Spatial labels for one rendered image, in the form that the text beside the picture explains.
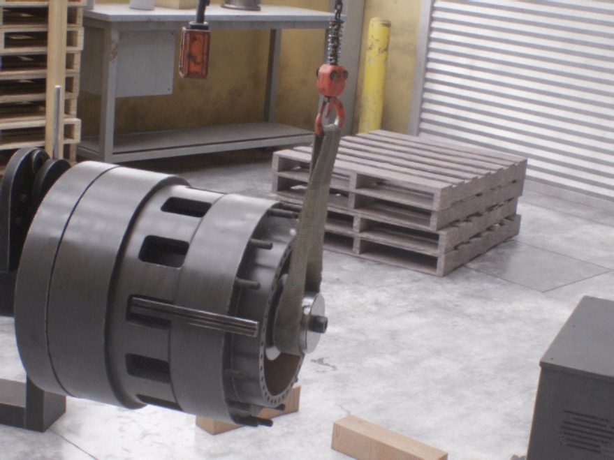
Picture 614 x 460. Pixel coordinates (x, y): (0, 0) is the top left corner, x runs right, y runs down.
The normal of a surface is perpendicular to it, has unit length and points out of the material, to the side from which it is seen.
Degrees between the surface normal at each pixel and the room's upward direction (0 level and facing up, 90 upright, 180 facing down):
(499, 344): 0
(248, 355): 97
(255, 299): 63
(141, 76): 90
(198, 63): 90
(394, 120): 90
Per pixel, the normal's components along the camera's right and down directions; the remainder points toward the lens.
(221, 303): -0.25, -0.15
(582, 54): -0.65, 0.58
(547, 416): -0.40, 0.20
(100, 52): -0.69, 0.12
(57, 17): 0.72, 0.22
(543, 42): -0.55, -0.38
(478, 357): 0.09, -0.96
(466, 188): 0.85, 0.21
